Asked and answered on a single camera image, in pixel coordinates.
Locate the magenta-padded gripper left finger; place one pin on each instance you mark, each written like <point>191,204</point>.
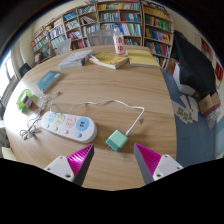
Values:
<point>63,166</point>

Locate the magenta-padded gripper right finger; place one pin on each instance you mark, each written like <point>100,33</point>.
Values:
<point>160,165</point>

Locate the green charger block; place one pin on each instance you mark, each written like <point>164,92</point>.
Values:
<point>116,140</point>

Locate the white oval power strip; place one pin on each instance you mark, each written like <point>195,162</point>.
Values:
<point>68,126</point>

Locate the papers on floor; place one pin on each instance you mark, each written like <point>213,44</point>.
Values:
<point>185,110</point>

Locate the cardboard box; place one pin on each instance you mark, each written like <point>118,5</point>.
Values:
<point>209,104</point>

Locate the green tape dispenser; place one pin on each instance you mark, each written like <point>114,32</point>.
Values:
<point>20,100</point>

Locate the teal book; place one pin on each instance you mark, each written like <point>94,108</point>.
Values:
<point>48,81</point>

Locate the dark chair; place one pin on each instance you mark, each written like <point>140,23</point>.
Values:
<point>24,69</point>

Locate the black cloth cover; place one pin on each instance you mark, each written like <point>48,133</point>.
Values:
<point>193,65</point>

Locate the window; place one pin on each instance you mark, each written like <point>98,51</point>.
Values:
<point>6,75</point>

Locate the grey book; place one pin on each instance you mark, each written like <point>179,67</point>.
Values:
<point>76,59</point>

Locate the open yellow book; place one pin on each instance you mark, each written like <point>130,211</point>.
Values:
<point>110,60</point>

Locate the grey mesh chair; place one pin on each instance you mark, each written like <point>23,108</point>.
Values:
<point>64,46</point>
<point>100,37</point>

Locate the clear bottle with red label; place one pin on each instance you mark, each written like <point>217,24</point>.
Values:
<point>119,43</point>

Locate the wooden bookshelf unit with books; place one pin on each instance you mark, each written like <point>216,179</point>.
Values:
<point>110,20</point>

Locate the red wall banner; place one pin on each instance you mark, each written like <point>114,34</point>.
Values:
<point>219,70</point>

